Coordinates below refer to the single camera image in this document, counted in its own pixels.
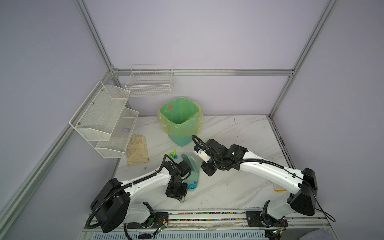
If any green plastic dustpan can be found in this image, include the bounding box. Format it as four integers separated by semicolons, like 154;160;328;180
181;154;201;193

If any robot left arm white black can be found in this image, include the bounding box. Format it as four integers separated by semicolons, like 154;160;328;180
85;155;192;233

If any robot right arm white black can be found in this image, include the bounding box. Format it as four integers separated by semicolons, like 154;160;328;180
192;135;336;228

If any paper scraps cluster upper left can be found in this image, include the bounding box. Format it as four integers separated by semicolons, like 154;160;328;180
168;150;178;160

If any blue paper scrap centre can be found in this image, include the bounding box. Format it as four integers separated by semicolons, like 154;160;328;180
188;182;197;190

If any beige glove left side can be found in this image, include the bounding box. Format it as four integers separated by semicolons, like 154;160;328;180
127;135;149;167

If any green trash bin with bag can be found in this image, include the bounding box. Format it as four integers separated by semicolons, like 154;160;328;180
157;97;204;147

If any white knit glove right side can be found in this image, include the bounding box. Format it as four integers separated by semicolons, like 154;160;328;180
273;183;287;192

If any white mesh two-tier shelf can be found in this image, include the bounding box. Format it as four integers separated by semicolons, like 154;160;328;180
69;82;139;159

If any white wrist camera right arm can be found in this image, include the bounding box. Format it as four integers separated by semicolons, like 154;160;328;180
194;145;211;163

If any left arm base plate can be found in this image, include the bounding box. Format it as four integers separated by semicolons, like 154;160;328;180
126;212;169;229

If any aluminium front rail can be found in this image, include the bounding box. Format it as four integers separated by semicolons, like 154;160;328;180
82;207;331;233

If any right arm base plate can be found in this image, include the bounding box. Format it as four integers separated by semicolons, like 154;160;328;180
246;211;288;228

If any white slotted cable duct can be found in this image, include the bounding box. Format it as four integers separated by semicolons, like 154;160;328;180
91;230;269;240

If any white wire basket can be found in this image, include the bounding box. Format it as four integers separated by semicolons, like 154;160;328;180
125;65;175;97

